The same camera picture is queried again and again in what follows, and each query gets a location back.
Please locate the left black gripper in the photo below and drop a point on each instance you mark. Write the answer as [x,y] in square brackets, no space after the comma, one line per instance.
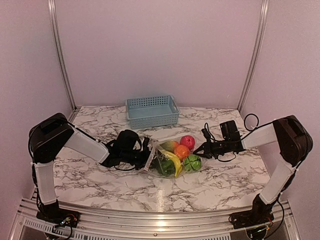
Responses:
[146,157]

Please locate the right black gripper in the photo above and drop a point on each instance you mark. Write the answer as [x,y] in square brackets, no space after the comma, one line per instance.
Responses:
[206,147]

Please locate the red fake apple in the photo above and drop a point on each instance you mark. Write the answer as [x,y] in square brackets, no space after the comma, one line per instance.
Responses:
[188,141]

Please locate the orange fake orange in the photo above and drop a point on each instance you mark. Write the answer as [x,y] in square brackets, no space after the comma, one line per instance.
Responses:
[182,152]

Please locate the green fake cabbage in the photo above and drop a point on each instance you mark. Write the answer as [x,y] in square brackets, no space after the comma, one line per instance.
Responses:
[165,167]

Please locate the yellow fake banana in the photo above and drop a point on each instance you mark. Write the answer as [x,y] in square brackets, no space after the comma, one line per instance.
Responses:
[163,154]

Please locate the clear zip top bag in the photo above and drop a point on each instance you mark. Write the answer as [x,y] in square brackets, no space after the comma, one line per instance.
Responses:
[150,165]

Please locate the green orange fake mango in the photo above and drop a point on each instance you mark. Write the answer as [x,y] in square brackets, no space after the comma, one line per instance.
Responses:
[170,145]

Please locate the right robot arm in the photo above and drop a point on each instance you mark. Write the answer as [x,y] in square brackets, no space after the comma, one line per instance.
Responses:
[293,141]

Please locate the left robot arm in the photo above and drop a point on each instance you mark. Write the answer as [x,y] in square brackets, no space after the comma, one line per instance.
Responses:
[48,138]

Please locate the light blue plastic basket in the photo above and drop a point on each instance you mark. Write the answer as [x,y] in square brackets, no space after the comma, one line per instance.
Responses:
[151,111]

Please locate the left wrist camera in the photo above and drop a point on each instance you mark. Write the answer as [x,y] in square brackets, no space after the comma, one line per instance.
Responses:
[145,145]

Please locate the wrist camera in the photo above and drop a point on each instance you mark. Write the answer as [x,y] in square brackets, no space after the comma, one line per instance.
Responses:
[207,134]
[145,145]

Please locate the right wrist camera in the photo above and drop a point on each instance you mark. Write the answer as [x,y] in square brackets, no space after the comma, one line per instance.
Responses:
[207,134]

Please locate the front aluminium rail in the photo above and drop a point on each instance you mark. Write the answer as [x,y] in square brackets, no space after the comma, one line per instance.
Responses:
[108,224]

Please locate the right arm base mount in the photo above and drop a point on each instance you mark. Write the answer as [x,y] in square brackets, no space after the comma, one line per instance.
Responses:
[259,214]

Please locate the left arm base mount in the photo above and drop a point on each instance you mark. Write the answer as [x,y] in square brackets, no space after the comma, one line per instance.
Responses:
[54,214]

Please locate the right aluminium frame post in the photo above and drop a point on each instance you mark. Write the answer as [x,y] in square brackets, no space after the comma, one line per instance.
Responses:
[261,29]

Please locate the aluminium frame post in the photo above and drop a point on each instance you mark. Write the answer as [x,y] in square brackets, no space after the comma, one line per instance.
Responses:
[60,56]
[261,29]

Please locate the left aluminium frame post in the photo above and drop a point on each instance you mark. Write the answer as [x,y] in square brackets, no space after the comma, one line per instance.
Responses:
[60,56]

